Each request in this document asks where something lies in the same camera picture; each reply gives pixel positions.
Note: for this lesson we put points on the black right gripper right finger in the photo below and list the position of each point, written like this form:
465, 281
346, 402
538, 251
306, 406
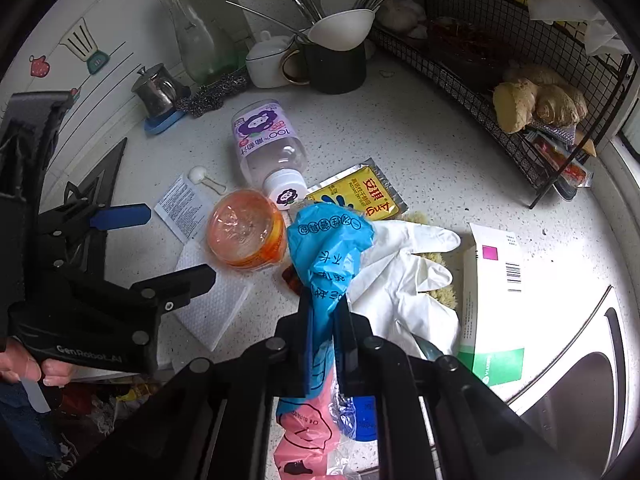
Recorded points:
436, 419

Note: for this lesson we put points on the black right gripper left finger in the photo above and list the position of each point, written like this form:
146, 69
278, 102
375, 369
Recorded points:
212, 421

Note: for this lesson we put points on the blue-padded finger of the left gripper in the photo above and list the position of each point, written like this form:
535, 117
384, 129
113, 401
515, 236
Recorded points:
75, 220
175, 290

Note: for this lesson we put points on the orange plastic cup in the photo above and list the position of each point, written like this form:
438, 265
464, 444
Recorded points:
246, 231

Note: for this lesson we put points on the blue and pink plastic bag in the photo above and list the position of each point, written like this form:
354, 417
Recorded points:
325, 242

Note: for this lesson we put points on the white latex glove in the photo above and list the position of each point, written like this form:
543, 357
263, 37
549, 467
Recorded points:
385, 290

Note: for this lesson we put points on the white and green box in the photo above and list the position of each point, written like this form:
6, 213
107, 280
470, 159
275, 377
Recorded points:
518, 313

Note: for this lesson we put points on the clear bottle purple label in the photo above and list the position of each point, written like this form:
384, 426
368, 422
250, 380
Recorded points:
272, 158

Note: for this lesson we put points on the yellow yeast packet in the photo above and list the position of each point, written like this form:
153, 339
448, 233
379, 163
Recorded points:
363, 188

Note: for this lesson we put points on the person's left hand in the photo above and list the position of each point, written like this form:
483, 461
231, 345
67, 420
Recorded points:
16, 363

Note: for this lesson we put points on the white paper napkin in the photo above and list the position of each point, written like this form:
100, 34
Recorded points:
208, 316

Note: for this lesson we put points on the printed paper leaflet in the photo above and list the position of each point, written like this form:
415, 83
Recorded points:
184, 210

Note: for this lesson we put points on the small white plastic spoon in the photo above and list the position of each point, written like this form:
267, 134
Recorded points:
199, 175

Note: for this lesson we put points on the blue sponge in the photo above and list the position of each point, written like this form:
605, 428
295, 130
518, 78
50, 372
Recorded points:
157, 125

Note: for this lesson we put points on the steel sink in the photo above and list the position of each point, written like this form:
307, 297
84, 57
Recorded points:
584, 402

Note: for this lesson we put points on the small steel teapot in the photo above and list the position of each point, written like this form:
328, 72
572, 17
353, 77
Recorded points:
158, 90

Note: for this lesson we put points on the dark scouring cloth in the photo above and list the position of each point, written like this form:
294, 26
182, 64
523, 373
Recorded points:
212, 96

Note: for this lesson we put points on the glass carafe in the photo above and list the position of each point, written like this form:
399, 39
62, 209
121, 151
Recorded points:
206, 50

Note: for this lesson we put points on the white sugar bowl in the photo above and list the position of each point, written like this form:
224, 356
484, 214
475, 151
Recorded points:
263, 60

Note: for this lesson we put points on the black utensil mug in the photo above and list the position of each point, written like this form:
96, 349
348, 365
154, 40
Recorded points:
327, 71

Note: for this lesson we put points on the snack packets in rack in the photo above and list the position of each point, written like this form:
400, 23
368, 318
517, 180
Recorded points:
574, 175

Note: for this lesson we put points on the white ladle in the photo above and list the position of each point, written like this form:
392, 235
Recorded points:
342, 31

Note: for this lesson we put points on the ginger root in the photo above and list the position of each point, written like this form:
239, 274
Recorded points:
530, 92

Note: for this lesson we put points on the garlic bulbs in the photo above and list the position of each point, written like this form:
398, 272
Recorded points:
406, 17

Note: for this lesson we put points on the black wire rack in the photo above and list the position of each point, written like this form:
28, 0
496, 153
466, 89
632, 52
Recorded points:
469, 47

